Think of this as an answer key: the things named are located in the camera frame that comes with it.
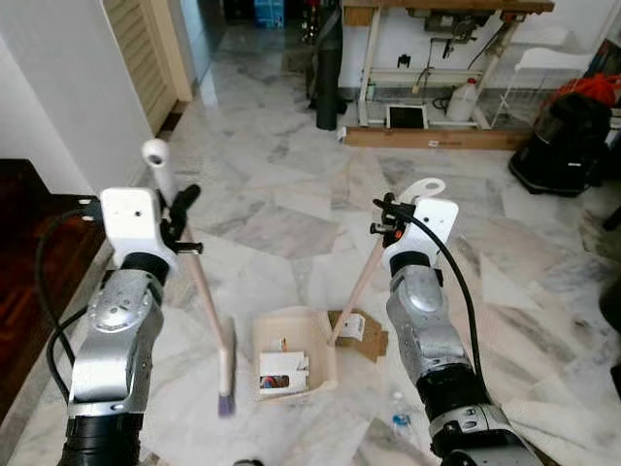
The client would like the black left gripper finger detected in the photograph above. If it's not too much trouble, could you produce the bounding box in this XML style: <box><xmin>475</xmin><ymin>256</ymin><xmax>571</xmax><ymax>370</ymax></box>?
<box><xmin>171</xmin><ymin>183</ymin><xmax>203</xmax><ymax>223</ymax></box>

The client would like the wooden broom with white grip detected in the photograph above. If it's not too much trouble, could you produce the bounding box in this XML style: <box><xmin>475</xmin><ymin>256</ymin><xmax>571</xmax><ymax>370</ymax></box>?
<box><xmin>141</xmin><ymin>138</ymin><xmax>240</xmax><ymax>419</ymax></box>

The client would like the beige dustpan with long handle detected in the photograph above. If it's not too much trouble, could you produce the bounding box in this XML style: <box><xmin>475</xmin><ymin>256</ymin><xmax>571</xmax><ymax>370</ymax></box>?
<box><xmin>253</xmin><ymin>177</ymin><xmax>448</xmax><ymax>400</ymax></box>

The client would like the long wooden plank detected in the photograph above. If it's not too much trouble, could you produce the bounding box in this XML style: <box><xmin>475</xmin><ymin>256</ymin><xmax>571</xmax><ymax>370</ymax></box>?
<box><xmin>343</xmin><ymin>125</ymin><xmax>531</xmax><ymax>152</ymax></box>

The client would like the white framed dark tablet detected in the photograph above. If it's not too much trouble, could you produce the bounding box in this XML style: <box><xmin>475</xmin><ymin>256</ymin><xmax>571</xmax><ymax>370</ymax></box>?
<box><xmin>384</xmin><ymin>103</ymin><xmax>429</xmax><ymax>131</ymax></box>

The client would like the brown cardboard piece with label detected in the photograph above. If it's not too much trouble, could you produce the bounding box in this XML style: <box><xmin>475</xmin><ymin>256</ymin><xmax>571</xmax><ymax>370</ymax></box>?
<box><xmin>328</xmin><ymin>310</ymin><xmax>390</xmax><ymax>363</ymax></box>

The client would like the white plastic jug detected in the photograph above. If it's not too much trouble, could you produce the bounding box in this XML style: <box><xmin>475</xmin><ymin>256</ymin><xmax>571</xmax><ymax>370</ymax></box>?
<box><xmin>445</xmin><ymin>77</ymin><xmax>482</xmax><ymax>123</ymax></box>

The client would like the tall black cylinder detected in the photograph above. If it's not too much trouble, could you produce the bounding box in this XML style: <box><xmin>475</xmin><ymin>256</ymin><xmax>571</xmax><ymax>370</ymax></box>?
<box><xmin>314</xmin><ymin>8</ymin><xmax>346</xmax><ymax>133</ymax></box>

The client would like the wooden louvre door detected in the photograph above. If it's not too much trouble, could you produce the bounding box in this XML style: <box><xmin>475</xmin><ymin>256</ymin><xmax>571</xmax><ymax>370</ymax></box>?
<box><xmin>101</xmin><ymin>0</ymin><xmax>196</xmax><ymax>138</ymax></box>

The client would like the white framed wooden workbench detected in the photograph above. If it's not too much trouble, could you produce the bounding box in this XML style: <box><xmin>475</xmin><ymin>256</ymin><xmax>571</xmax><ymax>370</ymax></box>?
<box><xmin>341</xmin><ymin>0</ymin><xmax>555</xmax><ymax>133</ymax></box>

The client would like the white printed paper box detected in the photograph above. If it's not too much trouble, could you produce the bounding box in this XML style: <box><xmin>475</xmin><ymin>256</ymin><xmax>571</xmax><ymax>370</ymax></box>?
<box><xmin>257</xmin><ymin>350</ymin><xmax>311</xmax><ymax>395</ymax></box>

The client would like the small clear plastic bottle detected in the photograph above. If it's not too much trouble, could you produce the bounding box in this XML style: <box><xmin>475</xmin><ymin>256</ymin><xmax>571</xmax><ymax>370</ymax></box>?
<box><xmin>392</xmin><ymin>392</ymin><xmax>414</xmax><ymax>435</ymax></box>

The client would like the black backpack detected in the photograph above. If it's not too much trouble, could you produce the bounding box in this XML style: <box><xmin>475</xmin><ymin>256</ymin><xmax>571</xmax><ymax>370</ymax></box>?
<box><xmin>508</xmin><ymin>91</ymin><xmax>618</xmax><ymax>196</ymax></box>

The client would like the red cloth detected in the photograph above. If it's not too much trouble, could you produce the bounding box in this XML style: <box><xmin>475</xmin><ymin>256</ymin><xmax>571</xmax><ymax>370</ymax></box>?
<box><xmin>551</xmin><ymin>72</ymin><xmax>621</xmax><ymax>109</ymax></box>

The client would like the blue plastic crate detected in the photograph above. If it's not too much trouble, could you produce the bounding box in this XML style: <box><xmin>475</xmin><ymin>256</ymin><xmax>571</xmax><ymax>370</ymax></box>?
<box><xmin>253</xmin><ymin>0</ymin><xmax>286</xmax><ymax>29</ymax></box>

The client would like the white folding chair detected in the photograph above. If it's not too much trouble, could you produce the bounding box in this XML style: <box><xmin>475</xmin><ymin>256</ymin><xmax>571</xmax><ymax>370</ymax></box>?
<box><xmin>489</xmin><ymin>43</ymin><xmax>599</xmax><ymax>128</ymax></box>

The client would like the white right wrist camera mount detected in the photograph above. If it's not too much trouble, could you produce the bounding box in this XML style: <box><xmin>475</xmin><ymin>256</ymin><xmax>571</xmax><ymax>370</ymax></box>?
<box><xmin>382</xmin><ymin>198</ymin><xmax>461</xmax><ymax>279</ymax></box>

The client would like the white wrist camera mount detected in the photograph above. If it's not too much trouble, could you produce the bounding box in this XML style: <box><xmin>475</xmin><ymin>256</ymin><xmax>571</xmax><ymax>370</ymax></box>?
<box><xmin>99</xmin><ymin>186</ymin><xmax>181</xmax><ymax>274</ymax></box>
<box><xmin>382</xmin><ymin>198</ymin><xmax>461</xmax><ymax>279</ymax></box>

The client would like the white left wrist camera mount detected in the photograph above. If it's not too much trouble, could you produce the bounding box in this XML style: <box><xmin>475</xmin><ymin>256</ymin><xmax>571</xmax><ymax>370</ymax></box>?
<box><xmin>99</xmin><ymin>186</ymin><xmax>181</xmax><ymax>274</ymax></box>

